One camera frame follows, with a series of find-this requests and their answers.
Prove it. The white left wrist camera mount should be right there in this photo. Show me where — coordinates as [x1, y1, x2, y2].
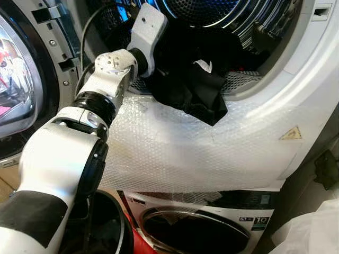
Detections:
[129, 3, 169, 78]

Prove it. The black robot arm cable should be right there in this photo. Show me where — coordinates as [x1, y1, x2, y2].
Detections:
[76, 3, 115, 97]

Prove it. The white plastic bag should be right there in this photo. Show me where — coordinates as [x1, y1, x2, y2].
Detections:
[269, 198, 339, 254]

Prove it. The clear bubble wrap sheet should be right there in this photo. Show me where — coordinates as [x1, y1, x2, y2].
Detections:
[100, 71, 298, 194]

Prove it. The black laundry bucket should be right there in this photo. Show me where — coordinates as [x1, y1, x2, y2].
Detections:
[58, 189, 135, 254]

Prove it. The red plastic object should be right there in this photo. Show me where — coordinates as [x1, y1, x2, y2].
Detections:
[124, 209, 157, 254]

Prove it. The white washing machine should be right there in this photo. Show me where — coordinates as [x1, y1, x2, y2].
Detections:
[32, 0, 339, 192]

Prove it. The black garment with white label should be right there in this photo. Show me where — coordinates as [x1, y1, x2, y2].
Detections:
[144, 24, 266, 126]

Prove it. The yellow triangle warning sticker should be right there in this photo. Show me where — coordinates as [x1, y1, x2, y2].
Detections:
[279, 125, 303, 141]

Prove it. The white washer with dark door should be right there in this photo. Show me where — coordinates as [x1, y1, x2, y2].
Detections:
[119, 188, 284, 254]

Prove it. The round glass washer door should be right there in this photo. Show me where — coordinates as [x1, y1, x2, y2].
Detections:
[0, 0, 80, 166]

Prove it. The green and black warranty sticker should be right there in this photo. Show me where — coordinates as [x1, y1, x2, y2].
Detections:
[239, 215, 270, 231]

